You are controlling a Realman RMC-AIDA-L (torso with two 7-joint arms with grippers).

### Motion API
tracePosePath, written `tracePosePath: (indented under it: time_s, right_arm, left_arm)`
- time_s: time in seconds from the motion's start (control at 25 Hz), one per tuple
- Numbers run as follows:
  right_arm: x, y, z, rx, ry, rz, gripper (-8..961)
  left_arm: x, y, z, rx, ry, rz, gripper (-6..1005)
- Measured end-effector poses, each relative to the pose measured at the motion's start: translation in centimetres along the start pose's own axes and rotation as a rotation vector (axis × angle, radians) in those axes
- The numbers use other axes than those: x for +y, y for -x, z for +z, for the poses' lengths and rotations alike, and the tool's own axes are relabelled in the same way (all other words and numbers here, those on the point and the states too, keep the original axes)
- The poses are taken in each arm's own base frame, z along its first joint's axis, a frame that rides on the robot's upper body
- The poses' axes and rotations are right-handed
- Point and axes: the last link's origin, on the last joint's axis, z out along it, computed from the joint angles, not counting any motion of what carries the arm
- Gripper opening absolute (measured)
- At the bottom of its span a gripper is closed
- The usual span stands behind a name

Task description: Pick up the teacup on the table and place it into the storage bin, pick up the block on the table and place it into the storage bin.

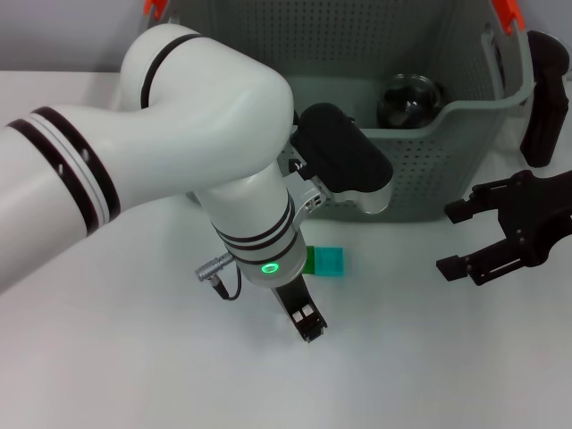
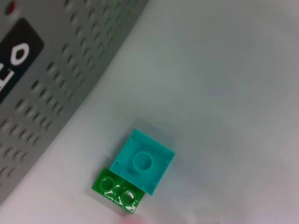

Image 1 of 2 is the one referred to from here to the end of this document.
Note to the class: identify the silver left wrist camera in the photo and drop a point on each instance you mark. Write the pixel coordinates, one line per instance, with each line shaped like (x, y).
(344, 156)

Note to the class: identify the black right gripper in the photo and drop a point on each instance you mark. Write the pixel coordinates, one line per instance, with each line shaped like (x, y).
(536, 214)

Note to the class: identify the black curved stand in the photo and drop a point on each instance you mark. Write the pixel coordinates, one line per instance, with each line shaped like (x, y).
(543, 103)

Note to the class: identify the grey-green perforated storage bin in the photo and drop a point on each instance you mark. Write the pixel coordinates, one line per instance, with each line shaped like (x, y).
(424, 179)

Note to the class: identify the small green toy brick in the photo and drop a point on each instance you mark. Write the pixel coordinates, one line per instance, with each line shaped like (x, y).
(311, 260)

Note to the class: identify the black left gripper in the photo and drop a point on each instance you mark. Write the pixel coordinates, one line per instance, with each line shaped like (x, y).
(295, 295)

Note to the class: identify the teal toy brick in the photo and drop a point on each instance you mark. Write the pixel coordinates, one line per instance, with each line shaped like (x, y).
(330, 263)

